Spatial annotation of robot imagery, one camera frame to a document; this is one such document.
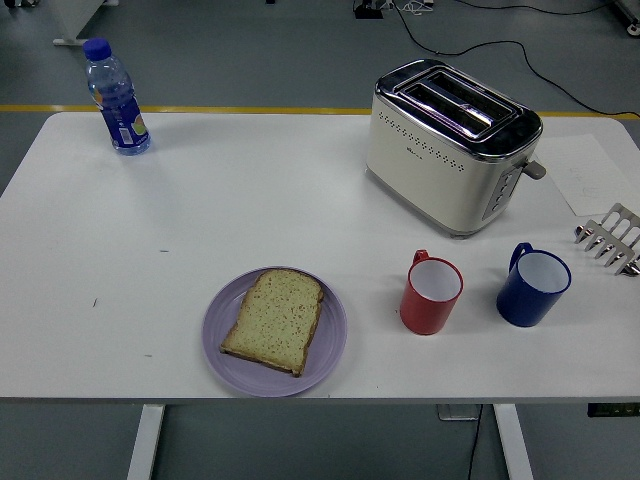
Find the bread slice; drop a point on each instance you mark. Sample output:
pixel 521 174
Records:
pixel 275 325

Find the purple plate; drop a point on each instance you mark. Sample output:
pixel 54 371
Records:
pixel 220 320

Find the cream and chrome toaster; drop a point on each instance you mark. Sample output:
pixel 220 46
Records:
pixel 435 170

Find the red mug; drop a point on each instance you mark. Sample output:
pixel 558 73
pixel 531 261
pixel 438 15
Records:
pixel 425 310

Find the blue mug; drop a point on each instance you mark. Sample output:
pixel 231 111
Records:
pixel 525 305

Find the black power strip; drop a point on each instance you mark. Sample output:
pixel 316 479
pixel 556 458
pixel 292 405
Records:
pixel 367 11

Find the blue capped drink bottle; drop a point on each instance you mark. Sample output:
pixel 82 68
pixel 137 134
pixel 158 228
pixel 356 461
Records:
pixel 122 115

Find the white table leg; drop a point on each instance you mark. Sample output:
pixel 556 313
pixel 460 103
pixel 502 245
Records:
pixel 514 440
pixel 145 440

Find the white paper sheet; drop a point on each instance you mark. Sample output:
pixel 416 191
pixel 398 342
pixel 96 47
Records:
pixel 580 170

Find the metal toast rack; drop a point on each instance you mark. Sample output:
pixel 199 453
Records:
pixel 607 245

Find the white furniture base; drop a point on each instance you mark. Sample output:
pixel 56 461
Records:
pixel 75 20

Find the table height controller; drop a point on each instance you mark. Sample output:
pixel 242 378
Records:
pixel 612 410

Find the clear bracket under table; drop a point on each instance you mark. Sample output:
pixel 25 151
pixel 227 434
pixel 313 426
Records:
pixel 457 412

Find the white frame foot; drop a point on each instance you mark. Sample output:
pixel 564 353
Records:
pixel 631 17

